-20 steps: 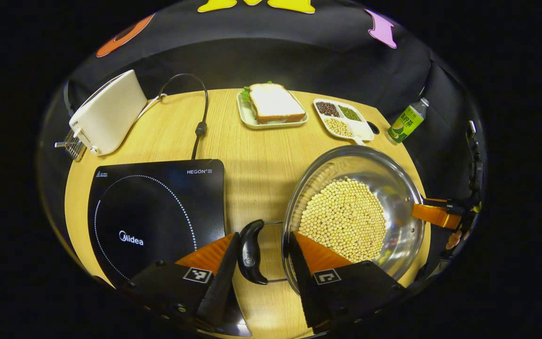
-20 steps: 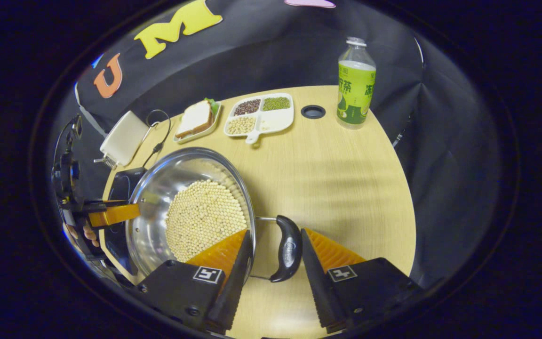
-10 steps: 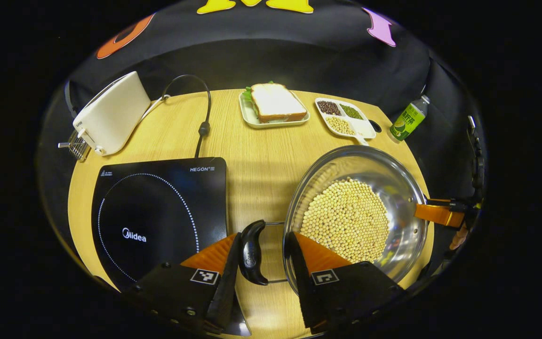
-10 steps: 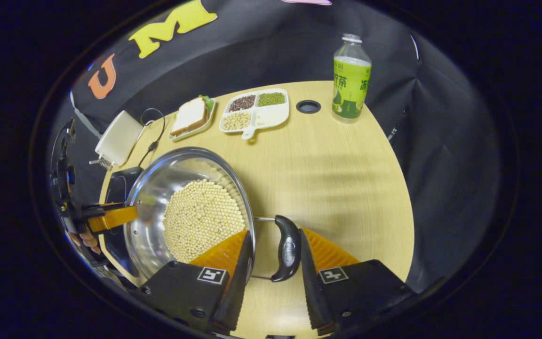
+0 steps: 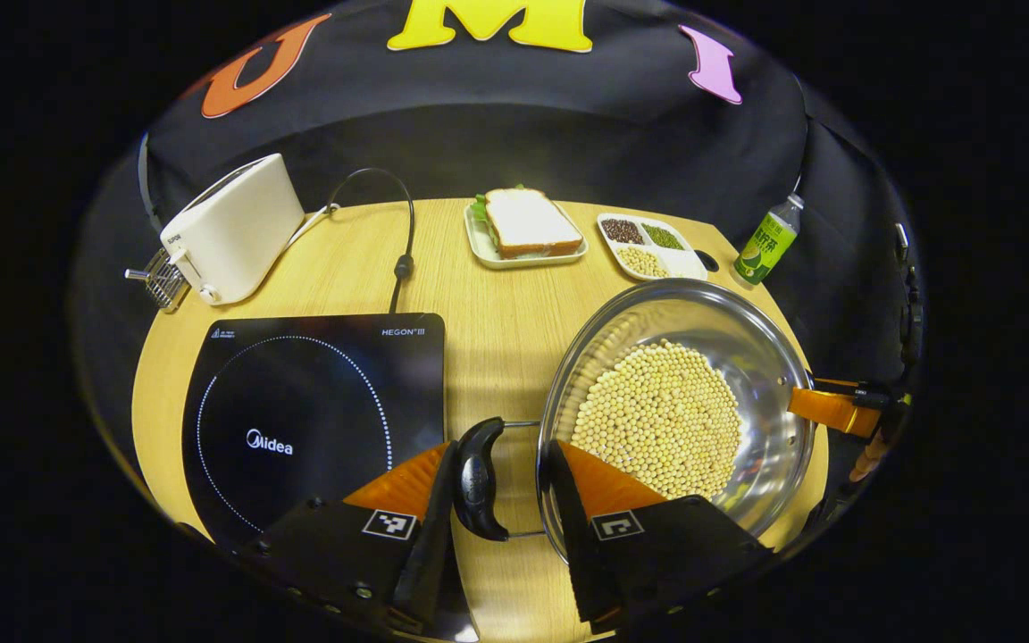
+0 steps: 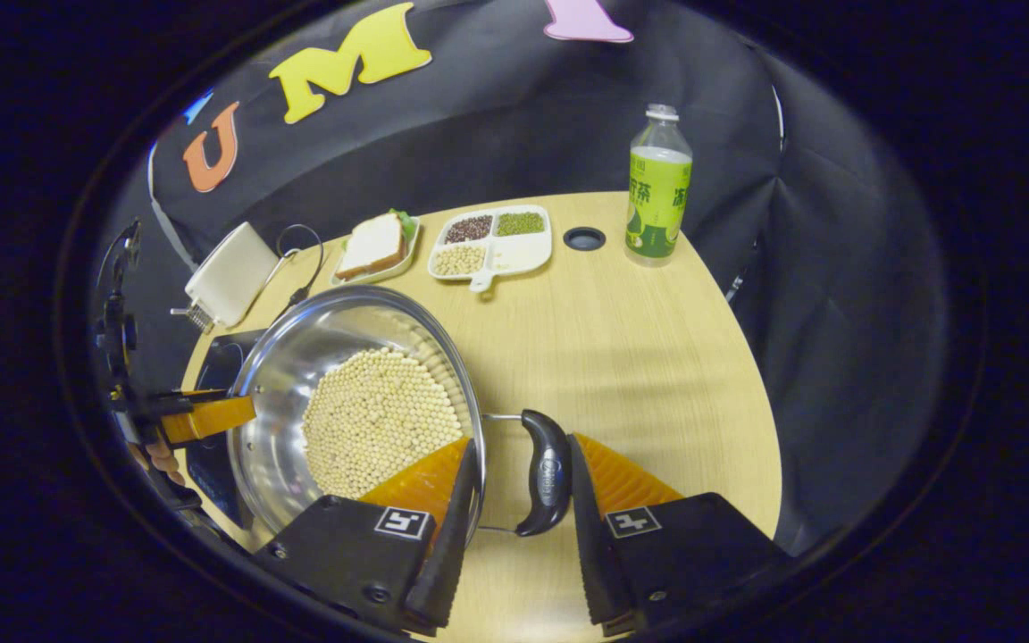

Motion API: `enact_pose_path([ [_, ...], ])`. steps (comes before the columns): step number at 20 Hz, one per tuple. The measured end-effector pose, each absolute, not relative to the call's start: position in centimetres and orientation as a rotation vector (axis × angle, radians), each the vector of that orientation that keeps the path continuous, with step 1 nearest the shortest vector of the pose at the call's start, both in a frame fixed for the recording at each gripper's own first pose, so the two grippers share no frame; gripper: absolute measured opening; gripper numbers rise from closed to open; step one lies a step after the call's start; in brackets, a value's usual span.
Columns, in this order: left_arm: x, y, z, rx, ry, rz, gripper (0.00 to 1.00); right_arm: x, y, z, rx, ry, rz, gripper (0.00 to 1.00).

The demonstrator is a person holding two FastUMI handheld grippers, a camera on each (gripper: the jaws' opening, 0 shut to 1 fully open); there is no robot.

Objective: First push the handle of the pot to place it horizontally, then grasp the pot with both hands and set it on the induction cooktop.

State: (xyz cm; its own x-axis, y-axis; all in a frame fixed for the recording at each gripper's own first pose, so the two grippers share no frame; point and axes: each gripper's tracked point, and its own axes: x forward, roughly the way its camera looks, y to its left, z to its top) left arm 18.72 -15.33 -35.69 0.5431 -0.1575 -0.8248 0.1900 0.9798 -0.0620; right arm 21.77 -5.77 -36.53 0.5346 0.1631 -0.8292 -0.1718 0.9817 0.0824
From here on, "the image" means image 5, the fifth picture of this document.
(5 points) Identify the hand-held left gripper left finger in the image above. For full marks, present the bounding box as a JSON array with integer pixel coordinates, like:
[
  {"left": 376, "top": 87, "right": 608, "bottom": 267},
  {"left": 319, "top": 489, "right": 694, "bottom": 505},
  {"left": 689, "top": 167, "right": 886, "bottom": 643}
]
[{"left": 238, "top": 440, "right": 460, "bottom": 635}]

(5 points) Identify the black power cable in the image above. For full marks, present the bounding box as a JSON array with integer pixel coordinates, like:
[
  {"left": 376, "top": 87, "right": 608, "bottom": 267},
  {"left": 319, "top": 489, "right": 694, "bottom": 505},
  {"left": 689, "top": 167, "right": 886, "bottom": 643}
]
[{"left": 287, "top": 168, "right": 415, "bottom": 313}]

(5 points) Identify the white sandwich plate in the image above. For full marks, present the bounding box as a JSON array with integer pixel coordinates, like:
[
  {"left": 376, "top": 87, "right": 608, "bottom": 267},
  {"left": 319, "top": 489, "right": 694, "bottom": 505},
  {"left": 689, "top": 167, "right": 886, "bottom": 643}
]
[{"left": 464, "top": 201, "right": 589, "bottom": 270}]

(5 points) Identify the metal wire rack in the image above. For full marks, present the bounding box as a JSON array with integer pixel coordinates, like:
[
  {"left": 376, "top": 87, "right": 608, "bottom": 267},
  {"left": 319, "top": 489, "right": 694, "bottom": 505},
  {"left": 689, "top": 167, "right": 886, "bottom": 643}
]
[{"left": 125, "top": 248, "right": 191, "bottom": 312}]

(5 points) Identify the divided white bean tray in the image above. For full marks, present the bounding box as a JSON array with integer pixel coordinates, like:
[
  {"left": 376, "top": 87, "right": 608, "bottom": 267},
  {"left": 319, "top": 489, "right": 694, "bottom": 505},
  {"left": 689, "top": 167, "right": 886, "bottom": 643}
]
[{"left": 597, "top": 213, "right": 710, "bottom": 282}]

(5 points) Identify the steel pot with black handle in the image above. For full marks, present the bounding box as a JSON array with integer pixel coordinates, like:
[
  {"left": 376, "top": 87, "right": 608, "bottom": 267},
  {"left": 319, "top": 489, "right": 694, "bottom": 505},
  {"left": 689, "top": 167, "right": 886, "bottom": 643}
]
[{"left": 452, "top": 279, "right": 817, "bottom": 565}]

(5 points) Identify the white bread sandwich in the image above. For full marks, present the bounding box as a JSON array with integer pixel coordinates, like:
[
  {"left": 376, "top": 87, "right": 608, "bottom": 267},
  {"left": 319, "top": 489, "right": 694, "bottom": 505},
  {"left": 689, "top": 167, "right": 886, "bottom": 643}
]
[{"left": 472, "top": 188, "right": 584, "bottom": 260}]

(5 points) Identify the white toaster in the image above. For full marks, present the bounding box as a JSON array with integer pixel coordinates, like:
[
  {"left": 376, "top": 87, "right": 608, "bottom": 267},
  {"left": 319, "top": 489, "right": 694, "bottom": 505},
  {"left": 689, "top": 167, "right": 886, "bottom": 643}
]
[{"left": 160, "top": 153, "right": 306, "bottom": 306}]

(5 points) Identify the black induction cooktop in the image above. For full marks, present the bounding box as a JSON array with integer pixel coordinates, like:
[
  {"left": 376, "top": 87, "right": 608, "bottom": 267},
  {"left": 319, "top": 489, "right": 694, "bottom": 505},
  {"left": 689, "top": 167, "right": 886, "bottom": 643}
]
[{"left": 181, "top": 313, "right": 447, "bottom": 550}]

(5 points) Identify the pile of soybeans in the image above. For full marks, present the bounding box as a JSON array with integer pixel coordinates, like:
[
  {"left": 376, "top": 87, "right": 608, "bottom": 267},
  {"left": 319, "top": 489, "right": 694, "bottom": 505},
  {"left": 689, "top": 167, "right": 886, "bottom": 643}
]
[{"left": 571, "top": 339, "right": 743, "bottom": 501}]

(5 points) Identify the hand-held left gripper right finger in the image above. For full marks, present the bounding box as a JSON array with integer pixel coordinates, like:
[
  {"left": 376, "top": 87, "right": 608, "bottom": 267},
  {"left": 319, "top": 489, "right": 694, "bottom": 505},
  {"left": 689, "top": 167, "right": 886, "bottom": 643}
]
[{"left": 540, "top": 438, "right": 774, "bottom": 630}]

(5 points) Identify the green drink bottle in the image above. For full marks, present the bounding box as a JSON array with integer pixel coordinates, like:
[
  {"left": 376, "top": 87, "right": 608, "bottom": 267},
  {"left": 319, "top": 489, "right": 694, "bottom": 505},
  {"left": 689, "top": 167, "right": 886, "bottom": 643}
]
[{"left": 733, "top": 194, "right": 805, "bottom": 287}]

